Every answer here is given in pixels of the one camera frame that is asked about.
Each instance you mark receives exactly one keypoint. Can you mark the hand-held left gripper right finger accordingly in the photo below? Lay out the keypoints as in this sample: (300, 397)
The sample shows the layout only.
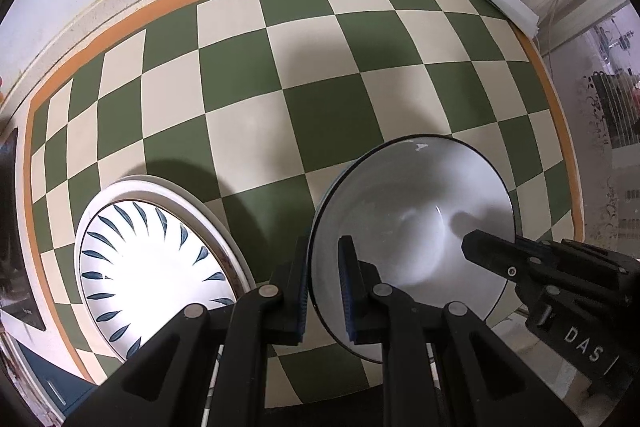
(347, 292)

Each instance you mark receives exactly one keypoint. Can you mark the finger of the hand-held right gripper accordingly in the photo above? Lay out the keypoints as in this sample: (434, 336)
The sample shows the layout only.
(492, 257)

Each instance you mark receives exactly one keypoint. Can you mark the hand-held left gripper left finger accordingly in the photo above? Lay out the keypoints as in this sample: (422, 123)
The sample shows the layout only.
(301, 292)

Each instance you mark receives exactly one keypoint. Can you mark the white bowl with blue print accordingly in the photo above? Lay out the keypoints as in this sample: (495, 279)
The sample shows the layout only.
(400, 217)

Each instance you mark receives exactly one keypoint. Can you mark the white plate with blue leaves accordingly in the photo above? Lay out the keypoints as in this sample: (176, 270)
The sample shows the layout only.
(150, 277)

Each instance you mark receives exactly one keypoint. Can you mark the white plate with grey flower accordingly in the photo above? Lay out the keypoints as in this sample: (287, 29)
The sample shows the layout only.
(165, 183)

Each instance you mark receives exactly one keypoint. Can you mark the frosted glass door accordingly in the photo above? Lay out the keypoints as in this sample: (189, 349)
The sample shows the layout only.
(610, 132)

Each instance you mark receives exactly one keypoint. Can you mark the green checkered table mat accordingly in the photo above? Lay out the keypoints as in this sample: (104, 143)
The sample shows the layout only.
(320, 107)

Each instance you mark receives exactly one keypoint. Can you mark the blue kitchen cabinet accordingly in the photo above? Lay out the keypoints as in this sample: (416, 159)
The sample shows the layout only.
(50, 382)

